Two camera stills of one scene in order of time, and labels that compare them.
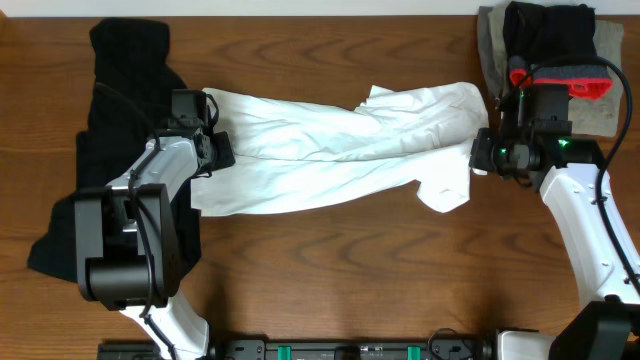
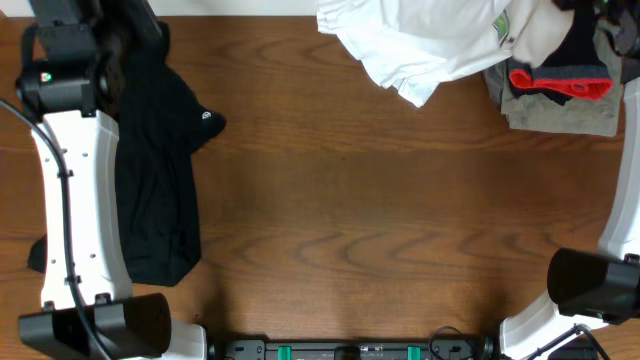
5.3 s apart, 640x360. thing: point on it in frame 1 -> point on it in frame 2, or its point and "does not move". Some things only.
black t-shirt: [131, 97] does not move
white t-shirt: [291, 153] -> [413, 46]
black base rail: [303, 349] does not move
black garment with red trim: [555, 45] does not move
